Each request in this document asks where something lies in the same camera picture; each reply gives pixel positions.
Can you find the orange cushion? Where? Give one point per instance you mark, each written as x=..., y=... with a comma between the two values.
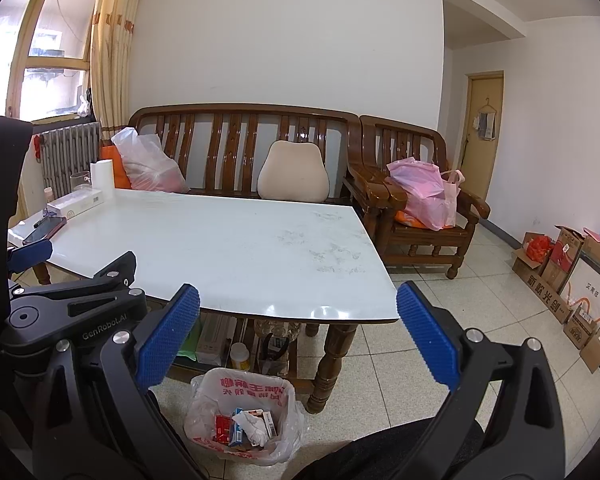
x=120, y=175
x=405, y=219

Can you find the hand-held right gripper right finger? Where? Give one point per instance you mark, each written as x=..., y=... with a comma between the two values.
x=427, y=340

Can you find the grey cast iron radiator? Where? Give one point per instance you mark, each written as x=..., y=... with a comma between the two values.
x=70, y=155

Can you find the blue white medicine box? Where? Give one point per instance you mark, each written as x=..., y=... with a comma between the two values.
x=236, y=432

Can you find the white top wooden table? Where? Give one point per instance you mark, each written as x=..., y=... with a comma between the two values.
x=230, y=250

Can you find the white ribbed print box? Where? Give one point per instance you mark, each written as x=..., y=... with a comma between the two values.
x=212, y=340

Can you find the wooden framed window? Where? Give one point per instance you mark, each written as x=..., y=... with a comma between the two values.
x=55, y=35

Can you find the white long box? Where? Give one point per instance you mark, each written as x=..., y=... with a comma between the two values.
x=75, y=204

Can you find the clear glass cup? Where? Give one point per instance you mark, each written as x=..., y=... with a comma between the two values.
x=80, y=182

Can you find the wooden slatted sofa bench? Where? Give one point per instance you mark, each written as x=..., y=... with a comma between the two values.
x=240, y=111

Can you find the cream patterned curtain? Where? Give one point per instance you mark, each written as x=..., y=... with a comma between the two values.
x=115, y=60

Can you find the pink plastic bag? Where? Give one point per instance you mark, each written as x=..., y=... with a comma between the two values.
x=420, y=190

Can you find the beige back cushion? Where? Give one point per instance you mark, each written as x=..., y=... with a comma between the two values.
x=292, y=170

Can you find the wooden armchair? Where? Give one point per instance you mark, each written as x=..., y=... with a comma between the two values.
x=375, y=192

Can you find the clear plastic bottle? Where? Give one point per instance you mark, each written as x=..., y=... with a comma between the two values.
x=280, y=330

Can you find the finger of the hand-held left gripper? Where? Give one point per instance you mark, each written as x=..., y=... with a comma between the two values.
x=30, y=256
x=115, y=292

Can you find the white tissue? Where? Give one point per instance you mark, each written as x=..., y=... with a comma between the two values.
x=250, y=425

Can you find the green packet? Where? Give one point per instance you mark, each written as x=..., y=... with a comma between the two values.
x=190, y=345

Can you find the row of cardboard boxes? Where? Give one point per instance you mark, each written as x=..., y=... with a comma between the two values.
x=550, y=295

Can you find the white paper towel roll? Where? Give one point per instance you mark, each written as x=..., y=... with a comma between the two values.
x=102, y=175

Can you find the dark red smartphone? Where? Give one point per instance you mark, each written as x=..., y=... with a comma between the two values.
x=45, y=230

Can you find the small white plastic bag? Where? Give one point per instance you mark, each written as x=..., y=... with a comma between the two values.
x=83, y=107

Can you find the white bottle yellow label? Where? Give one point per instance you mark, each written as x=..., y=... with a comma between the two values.
x=239, y=357

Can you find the red hanging ornament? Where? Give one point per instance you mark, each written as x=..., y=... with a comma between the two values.
x=37, y=147

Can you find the yellow wooden door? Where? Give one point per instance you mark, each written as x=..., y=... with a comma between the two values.
x=472, y=160

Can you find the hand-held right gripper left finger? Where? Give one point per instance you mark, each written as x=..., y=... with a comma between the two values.
x=170, y=340

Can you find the white bag lined bin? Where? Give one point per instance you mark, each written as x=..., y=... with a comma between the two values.
x=250, y=385

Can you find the small pink bottle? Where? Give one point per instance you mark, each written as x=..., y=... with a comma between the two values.
x=48, y=193

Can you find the red plastic bag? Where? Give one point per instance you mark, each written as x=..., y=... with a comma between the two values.
x=537, y=249

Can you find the hanger with cloth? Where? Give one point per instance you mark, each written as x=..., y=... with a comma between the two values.
x=486, y=125

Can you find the white translucent plastic bag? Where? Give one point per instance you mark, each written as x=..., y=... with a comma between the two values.
x=145, y=165

